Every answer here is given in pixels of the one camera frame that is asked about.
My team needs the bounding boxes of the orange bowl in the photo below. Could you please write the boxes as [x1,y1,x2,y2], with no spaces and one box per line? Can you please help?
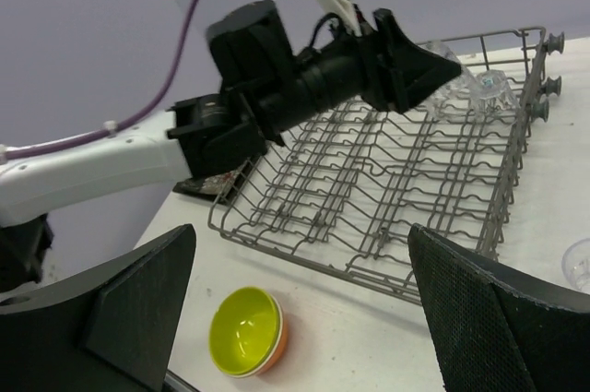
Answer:
[233,293,289,379]

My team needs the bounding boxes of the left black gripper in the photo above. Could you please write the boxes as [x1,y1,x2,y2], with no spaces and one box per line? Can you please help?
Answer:
[257,8,462,134]

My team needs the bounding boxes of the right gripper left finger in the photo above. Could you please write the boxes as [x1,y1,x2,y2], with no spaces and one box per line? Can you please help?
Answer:
[1,224,196,391]

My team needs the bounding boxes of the clear glass cup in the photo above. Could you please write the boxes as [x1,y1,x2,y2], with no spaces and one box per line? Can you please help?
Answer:
[468,69,520,120]
[417,40,471,112]
[561,238,590,294]

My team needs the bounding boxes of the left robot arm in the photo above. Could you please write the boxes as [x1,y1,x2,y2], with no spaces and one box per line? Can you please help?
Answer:
[1,0,461,291]

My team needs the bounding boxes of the black floral square plate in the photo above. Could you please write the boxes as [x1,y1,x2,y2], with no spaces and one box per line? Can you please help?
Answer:
[172,166,251,204]

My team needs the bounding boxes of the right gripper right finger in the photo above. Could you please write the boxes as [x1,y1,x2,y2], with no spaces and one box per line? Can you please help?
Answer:
[407,224,589,391]

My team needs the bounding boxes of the grey wire dish rack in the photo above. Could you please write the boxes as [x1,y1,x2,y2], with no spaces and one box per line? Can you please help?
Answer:
[208,27,565,303]

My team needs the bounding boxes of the yellow-green bowl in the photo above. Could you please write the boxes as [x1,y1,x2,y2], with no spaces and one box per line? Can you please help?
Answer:
[208,287,278,377]

